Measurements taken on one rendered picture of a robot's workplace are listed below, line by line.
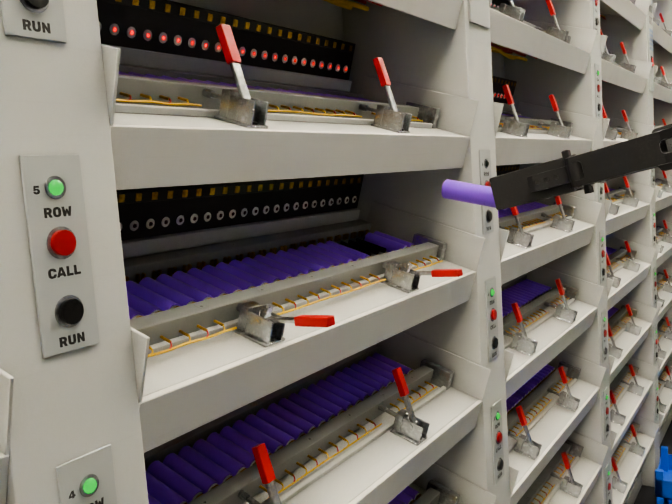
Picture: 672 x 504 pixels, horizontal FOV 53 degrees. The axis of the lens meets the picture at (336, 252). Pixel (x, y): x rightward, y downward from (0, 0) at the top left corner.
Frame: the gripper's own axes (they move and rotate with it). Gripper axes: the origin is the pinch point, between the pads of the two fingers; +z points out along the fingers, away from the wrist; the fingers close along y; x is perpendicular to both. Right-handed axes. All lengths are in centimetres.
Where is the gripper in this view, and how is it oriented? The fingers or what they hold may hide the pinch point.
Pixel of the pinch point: (536, 183)
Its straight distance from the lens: 62.7
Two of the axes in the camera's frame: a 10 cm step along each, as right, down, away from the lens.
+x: 2.4, 9.7, -0.1
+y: -5.6, 1.3, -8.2
